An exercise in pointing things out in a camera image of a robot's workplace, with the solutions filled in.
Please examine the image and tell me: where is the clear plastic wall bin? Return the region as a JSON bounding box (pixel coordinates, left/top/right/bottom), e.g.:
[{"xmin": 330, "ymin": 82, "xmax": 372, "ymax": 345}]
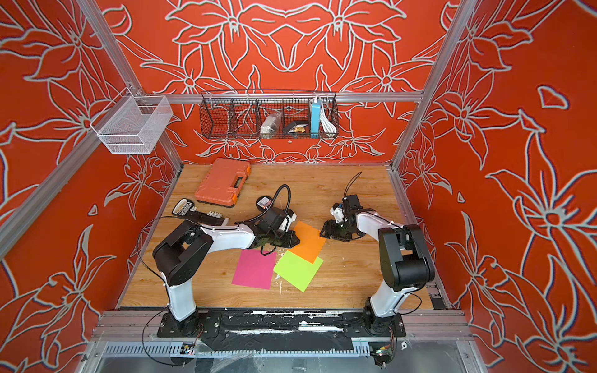
[{"xmin": 92, "ymin": 96, "xmax": 173, "ymax": 155}]

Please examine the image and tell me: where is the pink square paper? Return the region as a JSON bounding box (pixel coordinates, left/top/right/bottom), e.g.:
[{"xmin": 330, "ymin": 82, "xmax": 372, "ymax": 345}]
[{"xmin": 232, "ymin": 250, "xmax": 276, "ymax": 290}]

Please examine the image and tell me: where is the clear plastic bag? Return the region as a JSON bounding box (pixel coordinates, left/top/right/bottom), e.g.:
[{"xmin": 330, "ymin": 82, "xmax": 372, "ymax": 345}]
[{"xmin": 260, "ymin": 112, "xmax": 283, "ymax": 139}]

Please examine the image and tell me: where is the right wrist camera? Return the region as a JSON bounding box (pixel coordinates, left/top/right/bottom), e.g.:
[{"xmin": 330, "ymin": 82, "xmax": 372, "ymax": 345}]
[{"xmin": 331, "ymin": 194, "xmax": 362, "ymax": 224}]

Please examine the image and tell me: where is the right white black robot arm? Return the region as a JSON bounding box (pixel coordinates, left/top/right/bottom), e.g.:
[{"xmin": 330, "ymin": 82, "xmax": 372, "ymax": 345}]
[{"xmin": 320, "ymin": 205, "xmax": 435, "ymax": 318}]

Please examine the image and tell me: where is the orange plastic tool case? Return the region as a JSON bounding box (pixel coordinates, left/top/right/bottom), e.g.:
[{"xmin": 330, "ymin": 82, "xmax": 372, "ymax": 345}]
[{"xmin": 194, "ymin": 158, "xmax": 251, "ymax": 208}]

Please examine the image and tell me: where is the black wire wall basket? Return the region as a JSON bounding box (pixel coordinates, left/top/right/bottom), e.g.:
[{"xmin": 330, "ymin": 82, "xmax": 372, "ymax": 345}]
[{"xmin": 199, "ymin": 90, "xmax": 339, "ymax": 140}]

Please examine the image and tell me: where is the black round tape disc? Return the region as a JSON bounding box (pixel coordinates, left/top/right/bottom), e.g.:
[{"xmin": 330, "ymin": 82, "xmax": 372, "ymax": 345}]
[{"xmin": 256, "ymin": 196, "xmax": 273, "ymax": 211}]

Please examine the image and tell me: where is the orange square paper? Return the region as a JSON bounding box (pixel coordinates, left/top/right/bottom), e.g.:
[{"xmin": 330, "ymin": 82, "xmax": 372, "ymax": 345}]
[{"xmin": 290, "ymin": 222, "xmax": 326, "ymax": 264}]

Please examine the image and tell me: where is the green square paper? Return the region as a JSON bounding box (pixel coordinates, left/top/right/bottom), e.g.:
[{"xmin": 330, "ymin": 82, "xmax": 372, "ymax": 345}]
[{"xmin": 274, "ymin": 252, "xmax": 323, "ymax": 292}]

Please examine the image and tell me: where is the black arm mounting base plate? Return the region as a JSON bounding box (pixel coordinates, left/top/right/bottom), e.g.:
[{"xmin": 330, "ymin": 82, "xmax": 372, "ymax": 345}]
[{"xmin": 157, "ymin": 309, "xmax": 406, "ymax": 338}]

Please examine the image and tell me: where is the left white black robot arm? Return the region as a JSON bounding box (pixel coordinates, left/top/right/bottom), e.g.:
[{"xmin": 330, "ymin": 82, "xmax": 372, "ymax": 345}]
[{"xmin": 152, "ymin": 220, "xmax": 300, "ymax": 322}]

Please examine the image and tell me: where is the black small box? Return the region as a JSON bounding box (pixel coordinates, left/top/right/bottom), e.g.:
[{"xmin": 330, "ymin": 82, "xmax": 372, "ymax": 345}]
[{"xmin": 283, "ymin": 120, "xmax": 310, "ymax": 135}]

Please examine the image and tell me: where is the white cable bundle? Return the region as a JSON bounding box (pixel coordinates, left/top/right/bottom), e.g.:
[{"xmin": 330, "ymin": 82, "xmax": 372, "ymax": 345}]
[{"xmin": 319, "ymin": 109, "xmax": 337, "ymax": 138}]

